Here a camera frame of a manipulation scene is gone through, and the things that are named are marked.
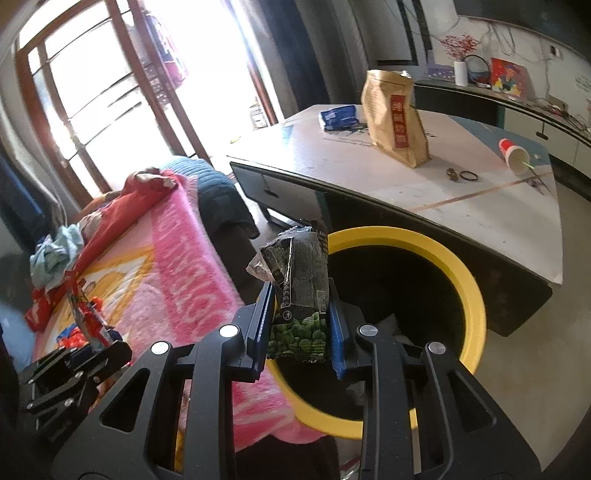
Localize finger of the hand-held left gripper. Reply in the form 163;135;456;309
44;346;93;371
78;340;133;386

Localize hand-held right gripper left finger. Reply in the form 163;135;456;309
51;279;278;480

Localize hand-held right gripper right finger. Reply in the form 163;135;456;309
325;277;541;480

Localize red snack wrapper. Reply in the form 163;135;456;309
65;270;114;352

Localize green pea snack packet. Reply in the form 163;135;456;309
247;219;331;363

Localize yellow rimmed trash bin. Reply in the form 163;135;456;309
268;225;486;439

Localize pink cartoon blanket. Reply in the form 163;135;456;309
28;182;324;444

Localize light blue cloth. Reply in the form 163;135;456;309
30;224;86;291

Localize blue quilted cushion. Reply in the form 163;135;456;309
159;157;259;238

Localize white coffee table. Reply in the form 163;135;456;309
228;104;566;337

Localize blue and grey curtain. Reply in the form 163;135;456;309
0;138;65;241

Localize red quilt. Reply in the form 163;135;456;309
25;168;190;330

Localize paint cans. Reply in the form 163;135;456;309
249;99;269;130

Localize blue plastic packet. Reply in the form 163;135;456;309
318;105;361;132

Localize brown paper bag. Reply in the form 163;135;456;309
360;69;432;169

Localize red paper cup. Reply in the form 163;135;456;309
498;137;529;175

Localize dark blue curtain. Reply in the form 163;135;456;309
281;0;333;123

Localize white television cabinet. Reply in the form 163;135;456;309
413;78;591;199

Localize brown framed glass door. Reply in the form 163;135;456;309
16;0;278;204

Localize white vase with pink flowers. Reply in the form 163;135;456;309
438;33;478;88

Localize hanging clothes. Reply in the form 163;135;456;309
148;14;190;84

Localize round black ornament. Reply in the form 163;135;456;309
464;54;491;88

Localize colourful painting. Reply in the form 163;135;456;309
488;58;529;97

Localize tangled cables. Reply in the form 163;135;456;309
531;97;583;121

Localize black wall television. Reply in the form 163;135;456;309
455;0;591;35

